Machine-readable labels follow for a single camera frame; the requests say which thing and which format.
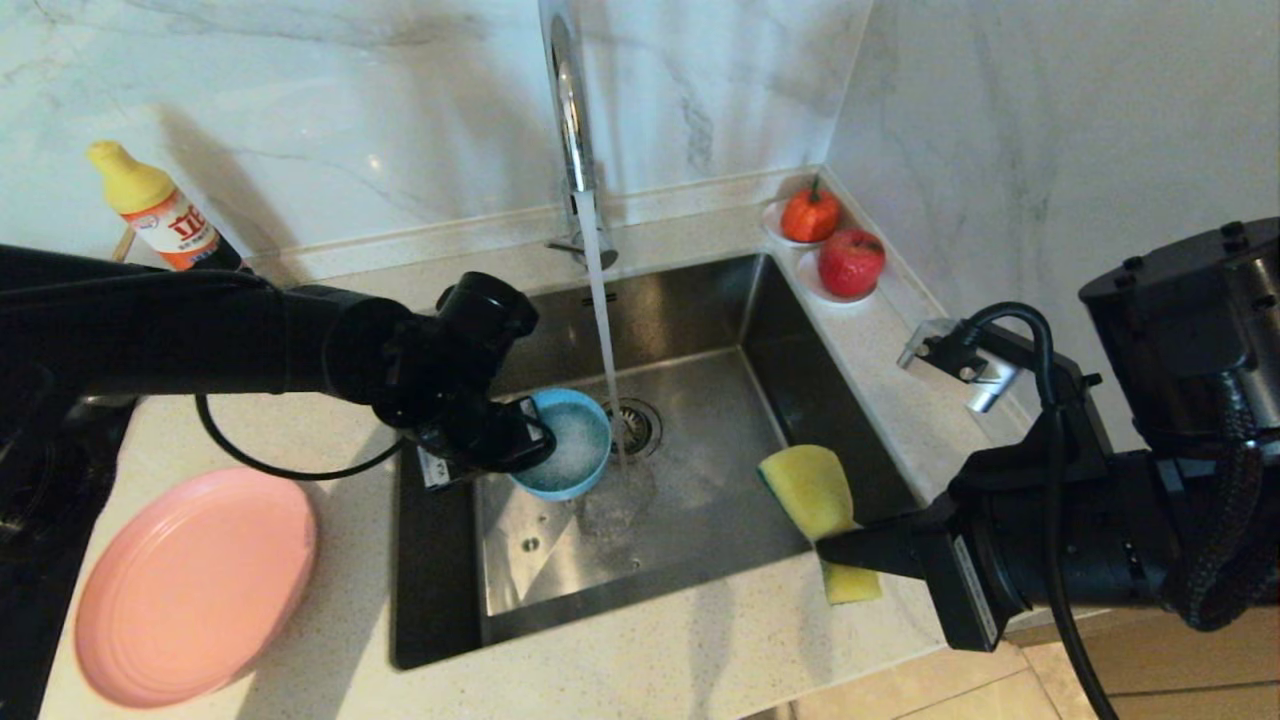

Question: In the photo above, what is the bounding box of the yellow sponge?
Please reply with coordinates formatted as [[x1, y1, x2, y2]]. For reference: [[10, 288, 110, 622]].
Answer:
[[757, 445, 884, 605]]

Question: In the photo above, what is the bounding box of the yellow-capped orange dish soap bottle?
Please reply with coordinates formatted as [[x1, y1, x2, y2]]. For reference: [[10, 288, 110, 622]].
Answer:
[[87, 140, 243, 271]]

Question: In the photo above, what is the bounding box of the wooden cabinet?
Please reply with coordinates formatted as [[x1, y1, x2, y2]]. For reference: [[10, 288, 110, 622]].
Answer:
[[1000, 600, 1280, 720]]

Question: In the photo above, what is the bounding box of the small white dish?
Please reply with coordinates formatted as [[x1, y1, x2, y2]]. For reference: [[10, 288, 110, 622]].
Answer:
[[760, 200, 841, 250], [796, 250, 879, 305]]

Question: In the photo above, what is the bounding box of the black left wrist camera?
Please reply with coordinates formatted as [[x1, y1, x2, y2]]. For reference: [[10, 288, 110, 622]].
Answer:
[[437, 272, 540, 371]]

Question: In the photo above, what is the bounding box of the chrome kitchen faucet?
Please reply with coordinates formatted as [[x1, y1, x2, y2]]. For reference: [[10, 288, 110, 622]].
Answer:
[[542, 0, 621, 271]]

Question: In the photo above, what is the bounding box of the pink plate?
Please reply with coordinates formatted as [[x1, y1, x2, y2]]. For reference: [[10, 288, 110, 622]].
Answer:
[[75, 467, 319, 708]]

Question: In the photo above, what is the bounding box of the stainless steel sink basin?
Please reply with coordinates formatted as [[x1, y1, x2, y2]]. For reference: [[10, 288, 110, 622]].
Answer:
[[390, 253, 923, 671]]

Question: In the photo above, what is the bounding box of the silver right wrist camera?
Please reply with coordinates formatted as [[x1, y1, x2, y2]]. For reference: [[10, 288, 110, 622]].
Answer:
[[897, 318, 1021, 414]]

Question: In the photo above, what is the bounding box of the black induction cooktop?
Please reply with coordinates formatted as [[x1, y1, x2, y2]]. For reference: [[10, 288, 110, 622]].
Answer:
[[0, 400, 136, 720]]

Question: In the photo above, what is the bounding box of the round metal drain strainer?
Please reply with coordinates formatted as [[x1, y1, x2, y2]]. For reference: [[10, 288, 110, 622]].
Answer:
[[605, 399, 663, 461]]

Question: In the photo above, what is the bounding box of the red apple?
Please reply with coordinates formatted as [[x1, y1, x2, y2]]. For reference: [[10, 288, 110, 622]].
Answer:
[[819, 228, 888, 299]]

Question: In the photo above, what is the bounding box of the teal bowl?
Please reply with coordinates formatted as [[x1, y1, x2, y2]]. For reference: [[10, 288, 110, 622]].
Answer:
[[510, 388, 613, 501]]

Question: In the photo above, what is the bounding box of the orange persimmon fruit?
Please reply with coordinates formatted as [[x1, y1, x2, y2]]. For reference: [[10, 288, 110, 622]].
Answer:
[[781, 178, 841, 244]]

